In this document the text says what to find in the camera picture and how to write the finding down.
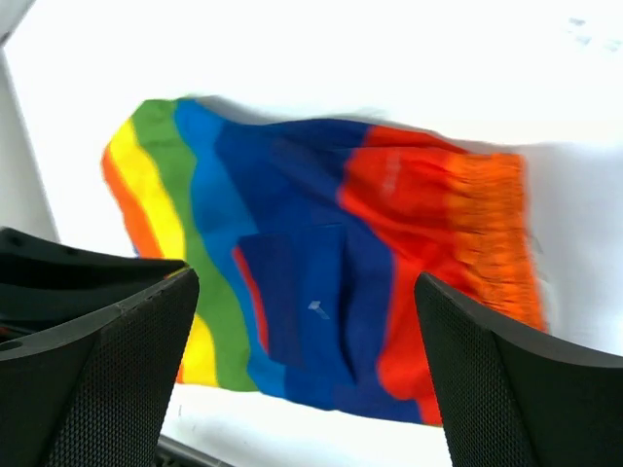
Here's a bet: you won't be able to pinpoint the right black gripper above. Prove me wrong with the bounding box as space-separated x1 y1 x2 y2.
1 227 199 466

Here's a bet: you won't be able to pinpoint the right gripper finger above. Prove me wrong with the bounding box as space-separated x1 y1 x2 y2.
414 273 622 467

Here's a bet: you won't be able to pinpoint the rainbow striped shorts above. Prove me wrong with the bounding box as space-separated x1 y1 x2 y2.
101 99 546 425

